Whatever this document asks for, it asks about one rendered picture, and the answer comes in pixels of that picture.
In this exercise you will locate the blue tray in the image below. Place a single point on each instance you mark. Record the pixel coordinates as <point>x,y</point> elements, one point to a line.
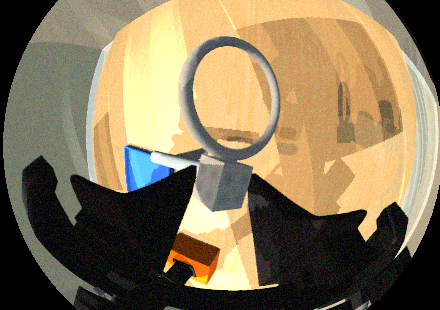
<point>140,170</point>

